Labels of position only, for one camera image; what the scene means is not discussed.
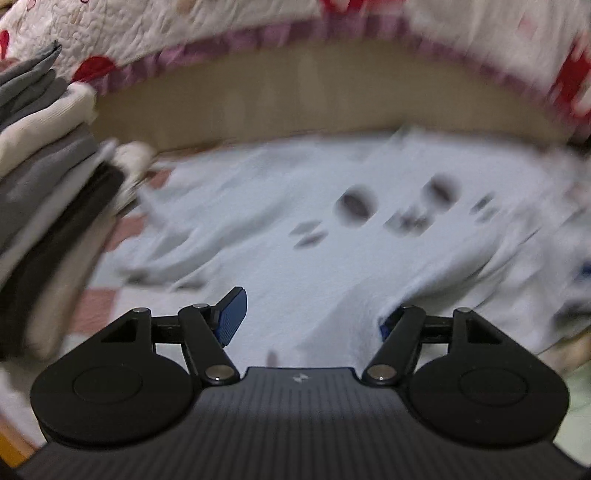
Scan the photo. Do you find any light grey printed sweatshirt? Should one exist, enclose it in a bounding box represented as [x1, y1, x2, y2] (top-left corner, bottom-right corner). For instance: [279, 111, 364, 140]
[113, 124, 591, 370]

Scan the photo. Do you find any folded dark grey garment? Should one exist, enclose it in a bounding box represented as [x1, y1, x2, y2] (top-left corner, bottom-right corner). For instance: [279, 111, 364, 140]
[0, 164, 125, 358]

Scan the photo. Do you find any folded light grey garment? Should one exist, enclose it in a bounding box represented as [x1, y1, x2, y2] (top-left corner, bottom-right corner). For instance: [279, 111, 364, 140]
[0, 148, 118, 278]

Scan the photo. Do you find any folded grey knit sweater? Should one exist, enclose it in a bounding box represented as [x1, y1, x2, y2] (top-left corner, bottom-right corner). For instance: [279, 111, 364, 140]
[0, 127, 105, 232]

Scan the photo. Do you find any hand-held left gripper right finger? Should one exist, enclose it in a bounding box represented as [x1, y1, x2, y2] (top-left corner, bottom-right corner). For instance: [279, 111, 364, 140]
[362, 305, 506, 387]

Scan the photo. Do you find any folded blue-grey garment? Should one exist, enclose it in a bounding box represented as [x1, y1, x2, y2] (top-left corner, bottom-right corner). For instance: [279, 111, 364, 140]
[0, 41, 70, 125]

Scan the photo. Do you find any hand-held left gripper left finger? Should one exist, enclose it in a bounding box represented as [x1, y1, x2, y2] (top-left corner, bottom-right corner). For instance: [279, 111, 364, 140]
[99, 286, 247, 386]

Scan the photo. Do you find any white quilted bedspread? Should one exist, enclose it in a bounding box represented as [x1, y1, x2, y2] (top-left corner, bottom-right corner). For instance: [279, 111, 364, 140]
[0, 0, 591, 144]

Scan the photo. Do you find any beige bed frame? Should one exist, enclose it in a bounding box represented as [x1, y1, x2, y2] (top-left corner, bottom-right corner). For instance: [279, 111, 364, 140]
[95, 44, 573, 153]

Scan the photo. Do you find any stack of folded clothes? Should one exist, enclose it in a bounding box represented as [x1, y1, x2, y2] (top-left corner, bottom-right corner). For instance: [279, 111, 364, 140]
[25, 141, 155, 363]

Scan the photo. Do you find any striped rug with pink blocks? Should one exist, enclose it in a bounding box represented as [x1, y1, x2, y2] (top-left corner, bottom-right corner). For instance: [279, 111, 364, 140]
[0, 157, 591, 467]

